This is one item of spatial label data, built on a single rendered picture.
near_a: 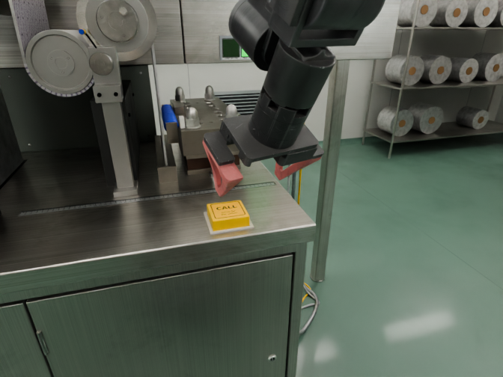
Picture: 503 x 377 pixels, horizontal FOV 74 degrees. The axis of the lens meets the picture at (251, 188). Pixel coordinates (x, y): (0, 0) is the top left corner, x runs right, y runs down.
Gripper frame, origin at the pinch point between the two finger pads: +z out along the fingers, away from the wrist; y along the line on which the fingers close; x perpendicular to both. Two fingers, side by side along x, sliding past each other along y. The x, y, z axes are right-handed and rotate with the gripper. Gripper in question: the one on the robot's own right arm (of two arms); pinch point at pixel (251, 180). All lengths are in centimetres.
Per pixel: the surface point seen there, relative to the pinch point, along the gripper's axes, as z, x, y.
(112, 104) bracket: 14.4, -35.6, 8.7
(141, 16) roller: 0.9, -44.6, 0.2
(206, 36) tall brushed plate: 18, -66, -27
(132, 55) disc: 7.8, -42.0, 2.8
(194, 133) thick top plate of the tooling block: 18.9, -28.3, -6.8
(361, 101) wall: 159, -168, -301
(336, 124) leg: 47, -47, -86
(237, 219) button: 16.3, -3.1, -4.0
